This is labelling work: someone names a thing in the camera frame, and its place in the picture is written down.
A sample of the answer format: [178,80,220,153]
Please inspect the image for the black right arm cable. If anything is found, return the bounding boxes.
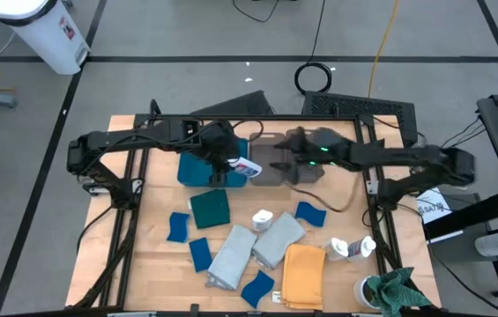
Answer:
[287,183,363,214]

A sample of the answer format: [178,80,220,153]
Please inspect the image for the blue sponge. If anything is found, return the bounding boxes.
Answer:
[188,237,213,273]
[167,211,191,244]
[294,201,328,228]

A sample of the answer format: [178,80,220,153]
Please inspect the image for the black coiled cable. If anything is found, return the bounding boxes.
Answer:
[294,0,334,95]

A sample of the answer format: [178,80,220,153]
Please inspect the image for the grey towel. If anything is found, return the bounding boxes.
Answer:
[205,224,258,291]
[251,211,307,270]

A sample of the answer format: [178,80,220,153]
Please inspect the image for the grey translucent bin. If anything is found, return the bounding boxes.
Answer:
[286,128,327,184]
[249,131,288,187]

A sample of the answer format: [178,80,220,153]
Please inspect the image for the white translucent cylinder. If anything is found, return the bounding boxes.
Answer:
[474,231,498,258]

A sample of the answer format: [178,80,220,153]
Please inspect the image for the black flat panel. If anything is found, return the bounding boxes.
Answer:
[190,90,276,116]

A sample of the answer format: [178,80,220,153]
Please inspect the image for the black aluminium table frame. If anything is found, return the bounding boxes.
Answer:
[70,99,413,317]

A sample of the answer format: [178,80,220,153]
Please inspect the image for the teal blue plastic bin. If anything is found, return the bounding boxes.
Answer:
[176,138,249,189]

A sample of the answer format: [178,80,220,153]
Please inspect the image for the orange towel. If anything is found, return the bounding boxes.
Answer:
[280,243,327,312]

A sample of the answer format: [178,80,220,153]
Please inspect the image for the black equipment stand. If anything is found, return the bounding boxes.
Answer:
[423,188,498,300]

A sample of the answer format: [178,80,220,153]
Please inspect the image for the white printed paper sheet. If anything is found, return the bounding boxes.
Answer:
[416,188,453,225]

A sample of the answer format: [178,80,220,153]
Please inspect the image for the dark green cloth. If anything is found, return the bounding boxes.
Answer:
[189,188,232,231]

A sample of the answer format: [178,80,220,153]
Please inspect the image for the green crumpled cloth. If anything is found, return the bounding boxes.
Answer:
[366,266,433,317]

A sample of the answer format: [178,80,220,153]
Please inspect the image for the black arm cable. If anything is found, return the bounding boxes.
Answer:
[75,204,115,255]
[287,183,363,214]

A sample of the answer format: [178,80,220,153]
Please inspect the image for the yellow cable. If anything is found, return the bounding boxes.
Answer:
[367,0,402,99]

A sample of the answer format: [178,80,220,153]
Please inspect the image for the white trash can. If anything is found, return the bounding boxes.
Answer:
[0,0,92,76]

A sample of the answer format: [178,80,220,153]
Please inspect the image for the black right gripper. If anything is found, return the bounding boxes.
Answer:
[269,126,355,185]

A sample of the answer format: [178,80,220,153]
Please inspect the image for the white cup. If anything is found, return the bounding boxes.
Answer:
[353,276,382,310]

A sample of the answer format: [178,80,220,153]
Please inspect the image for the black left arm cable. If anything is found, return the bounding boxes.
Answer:
[75,204,115,255]

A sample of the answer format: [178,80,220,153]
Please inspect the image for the black floor cable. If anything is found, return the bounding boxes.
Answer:
[426,249,498,317]
[232,0,281,24]

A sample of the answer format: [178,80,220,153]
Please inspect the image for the teal blue towel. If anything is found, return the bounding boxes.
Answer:
[240,269,276,309]

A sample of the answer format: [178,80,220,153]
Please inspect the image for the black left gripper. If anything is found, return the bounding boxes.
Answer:
[197,121,242,188]

